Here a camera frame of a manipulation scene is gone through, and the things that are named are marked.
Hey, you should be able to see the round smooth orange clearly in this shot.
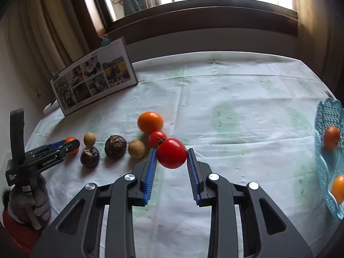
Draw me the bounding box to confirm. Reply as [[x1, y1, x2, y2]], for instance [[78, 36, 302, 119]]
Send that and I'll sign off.
[[330, 174, 344, 205]]

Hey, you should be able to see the beige curtain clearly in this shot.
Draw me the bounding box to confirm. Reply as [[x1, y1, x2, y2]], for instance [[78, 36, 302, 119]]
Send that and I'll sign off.
[[293, 0, 331, 60], [27, 0, 93, 68]]

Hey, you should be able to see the large red tomato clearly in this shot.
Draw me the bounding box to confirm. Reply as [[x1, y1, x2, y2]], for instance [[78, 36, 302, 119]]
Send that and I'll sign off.
[[156, 138, 187, 169]]

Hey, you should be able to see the dark wooden framed window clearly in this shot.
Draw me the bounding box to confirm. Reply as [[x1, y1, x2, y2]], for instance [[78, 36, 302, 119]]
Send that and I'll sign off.
[[78, 0, 300, 46]]

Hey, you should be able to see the light blue plastic fruit basket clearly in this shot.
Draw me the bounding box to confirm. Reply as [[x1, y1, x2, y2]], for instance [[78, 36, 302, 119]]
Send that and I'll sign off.
[[314, 97, 344, 221]]

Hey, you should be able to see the white green patterned tablecloth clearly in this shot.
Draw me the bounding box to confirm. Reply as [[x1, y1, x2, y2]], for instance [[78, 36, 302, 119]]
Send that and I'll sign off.
[[23, 52, 340, 258]]

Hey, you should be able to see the small orange mandarin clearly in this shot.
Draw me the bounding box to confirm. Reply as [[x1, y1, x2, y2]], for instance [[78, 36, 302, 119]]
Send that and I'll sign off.
[[65, 137, 80, 155]]

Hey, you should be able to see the photo collage board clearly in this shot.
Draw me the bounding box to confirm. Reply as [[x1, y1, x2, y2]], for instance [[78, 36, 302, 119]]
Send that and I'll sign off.
[[50, 36, 139, 117]]

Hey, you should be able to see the person's left hand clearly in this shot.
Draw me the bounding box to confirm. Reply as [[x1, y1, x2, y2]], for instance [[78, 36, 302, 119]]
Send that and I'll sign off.
[[9, 174, 51, 225]]

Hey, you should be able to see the dimpled orange mandarin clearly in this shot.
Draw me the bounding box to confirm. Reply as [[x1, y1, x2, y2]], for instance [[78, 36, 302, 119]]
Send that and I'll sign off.
[[323, 126, 341, 151]]

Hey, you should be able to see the dark purple passion fruit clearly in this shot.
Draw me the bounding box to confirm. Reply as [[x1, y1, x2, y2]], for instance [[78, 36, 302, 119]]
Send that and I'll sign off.
[[80, 146, 100, 168], [104, 135, 127, 159]]

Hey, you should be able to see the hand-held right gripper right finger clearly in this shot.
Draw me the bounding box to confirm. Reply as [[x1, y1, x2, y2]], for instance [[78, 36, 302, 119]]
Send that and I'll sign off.
[[188, 148, 314, 258]]

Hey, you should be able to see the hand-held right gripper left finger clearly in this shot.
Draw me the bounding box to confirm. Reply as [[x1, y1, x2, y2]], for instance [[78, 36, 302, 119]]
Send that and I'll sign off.
[[28, 148, 158, 258]]

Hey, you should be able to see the brown longan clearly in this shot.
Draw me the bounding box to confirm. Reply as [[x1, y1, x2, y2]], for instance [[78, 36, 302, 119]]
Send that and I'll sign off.
[[128, 140, 146, 159], [83, 132, 96, 146]]

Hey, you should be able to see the small red tomato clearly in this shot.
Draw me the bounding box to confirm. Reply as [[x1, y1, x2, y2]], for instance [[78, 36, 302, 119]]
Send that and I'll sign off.
[[148, 130, 167, 148]]

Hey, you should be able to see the large smooth orange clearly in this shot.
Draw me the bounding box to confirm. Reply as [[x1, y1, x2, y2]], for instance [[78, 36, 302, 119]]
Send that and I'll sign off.
[[137, 111, 164, 134]]

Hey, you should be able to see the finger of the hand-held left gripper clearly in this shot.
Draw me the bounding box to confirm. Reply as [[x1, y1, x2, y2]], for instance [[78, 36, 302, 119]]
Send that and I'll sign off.
[[27, 140, 68, 156], [52, 139, 81, 160]]

